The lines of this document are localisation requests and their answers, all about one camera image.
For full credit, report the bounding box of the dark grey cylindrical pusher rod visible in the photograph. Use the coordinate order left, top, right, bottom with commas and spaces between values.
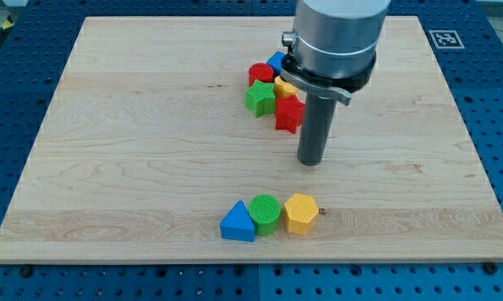
297, 94, 336, 166

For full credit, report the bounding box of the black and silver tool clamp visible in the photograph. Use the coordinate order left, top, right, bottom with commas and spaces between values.
280, 54, 377, 105

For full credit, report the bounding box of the red star block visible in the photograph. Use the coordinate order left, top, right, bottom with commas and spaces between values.
275, 94, 305, 134

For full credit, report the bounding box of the green star block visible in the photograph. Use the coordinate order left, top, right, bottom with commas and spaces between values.
244, 79, 275, 117

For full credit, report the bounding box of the blue cube block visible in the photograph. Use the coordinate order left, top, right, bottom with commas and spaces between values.
266, 51, 285, 76

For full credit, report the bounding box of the fiducial marker tag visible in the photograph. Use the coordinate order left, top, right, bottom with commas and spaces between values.
429, 29, 465, 49

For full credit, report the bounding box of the wooden board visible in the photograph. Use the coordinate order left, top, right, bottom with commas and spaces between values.
0, 16, 503, 265

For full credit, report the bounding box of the yellow hexagon block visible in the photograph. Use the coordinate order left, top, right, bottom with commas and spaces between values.
284, 193, 319, 236

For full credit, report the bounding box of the yellow heart block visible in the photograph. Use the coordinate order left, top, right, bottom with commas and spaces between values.
274, 76, 299, 99

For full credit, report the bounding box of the red cylinder block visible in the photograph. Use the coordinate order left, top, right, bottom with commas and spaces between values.
248, 63, 275, 86

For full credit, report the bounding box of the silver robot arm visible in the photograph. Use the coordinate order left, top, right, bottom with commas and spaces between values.
280, 0, 391, 166

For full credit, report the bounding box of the green circle block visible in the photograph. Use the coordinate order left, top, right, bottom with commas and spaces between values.
248, 194, 281, 236

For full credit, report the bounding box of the blue triangle block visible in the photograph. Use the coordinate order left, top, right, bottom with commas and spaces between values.
219, 201, 255, 242

